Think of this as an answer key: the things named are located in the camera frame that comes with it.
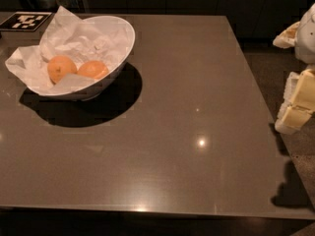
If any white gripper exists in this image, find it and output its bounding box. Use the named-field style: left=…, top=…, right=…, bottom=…
left=273, top=4, right=315, bottom=135

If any orange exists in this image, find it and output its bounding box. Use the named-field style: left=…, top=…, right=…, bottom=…
left=47, top=55, right=77, bottom=84
left=77, top=61, right=109, bottom=80

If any white ceramic bowl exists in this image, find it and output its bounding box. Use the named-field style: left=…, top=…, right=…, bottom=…
left=27, top=15, right=136, bottom=102

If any white crumpled paper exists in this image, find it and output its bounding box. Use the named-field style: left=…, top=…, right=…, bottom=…
left=4, top=5, right=134, bottom=96

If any black white fiducial marker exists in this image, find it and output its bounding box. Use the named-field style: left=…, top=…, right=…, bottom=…
left=0, top=12, right=51, bottom=31

